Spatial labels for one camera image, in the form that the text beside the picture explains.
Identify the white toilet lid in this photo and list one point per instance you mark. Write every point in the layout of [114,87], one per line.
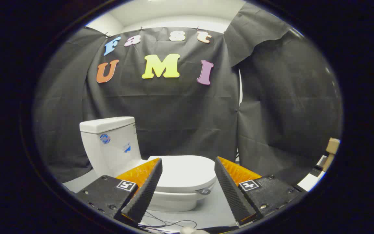
[187,170]

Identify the black backdrop cloth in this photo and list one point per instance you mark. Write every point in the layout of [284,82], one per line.
[180,110]

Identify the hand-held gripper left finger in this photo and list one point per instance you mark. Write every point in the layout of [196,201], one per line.
[144,195]

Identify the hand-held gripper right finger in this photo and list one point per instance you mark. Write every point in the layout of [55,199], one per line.
[234,198]

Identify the brown cardboard box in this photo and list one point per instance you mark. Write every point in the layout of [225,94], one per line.
[331,148]

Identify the white ceramic toilet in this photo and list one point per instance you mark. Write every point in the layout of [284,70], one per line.
[112,152]

